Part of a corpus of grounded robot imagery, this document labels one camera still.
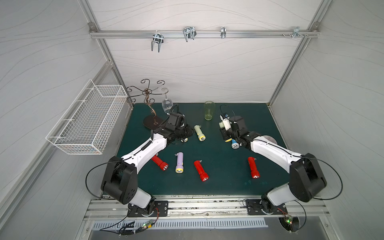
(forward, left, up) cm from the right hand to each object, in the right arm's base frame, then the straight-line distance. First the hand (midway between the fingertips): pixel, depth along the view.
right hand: (224, 126), depth 88 cm
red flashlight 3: (-23, -17, -13) cm, 32 cm away
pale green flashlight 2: (-11, -1, +2) cm, 11 cm away
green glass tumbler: (+19, +9, -5) cm, 22 cm away
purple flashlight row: (-3, +25, -14) cm, 29 cm away
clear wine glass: (+10, +36, +8) cm, 38 cm away
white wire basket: (-16, +68, +17) cm, 72 cm away
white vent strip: (-48, +22, -15) cm, 55 cm away
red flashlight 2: (-26, +12, -12) cm, 31 cm away
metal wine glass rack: (+7, +48, -8) cm, 49 cm away
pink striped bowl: (0, -31, -12) cm, 33 cm away
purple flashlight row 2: (-22, +26, -12) cm, 36 cm away
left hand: (-6, +18, +2) cm, 19 cm away
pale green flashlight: (0, +14, -12) cm, 18 cm away
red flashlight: (-21, +36, -12) cm, 43 cm away
